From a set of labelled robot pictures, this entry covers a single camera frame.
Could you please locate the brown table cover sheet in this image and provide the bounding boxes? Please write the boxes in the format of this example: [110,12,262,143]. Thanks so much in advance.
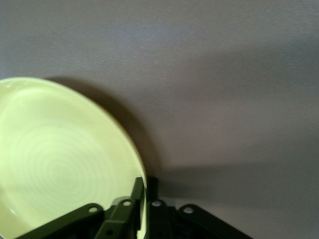
[0,0,319,239]

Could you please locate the yellow round plate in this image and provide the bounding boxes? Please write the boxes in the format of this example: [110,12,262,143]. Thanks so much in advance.
[0,77,149,239]

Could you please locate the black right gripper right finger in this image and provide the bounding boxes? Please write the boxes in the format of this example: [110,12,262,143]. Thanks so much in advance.
[147,175,250,239]

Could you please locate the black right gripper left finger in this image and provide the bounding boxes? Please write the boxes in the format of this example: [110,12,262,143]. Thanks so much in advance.
[17,177,145,239]

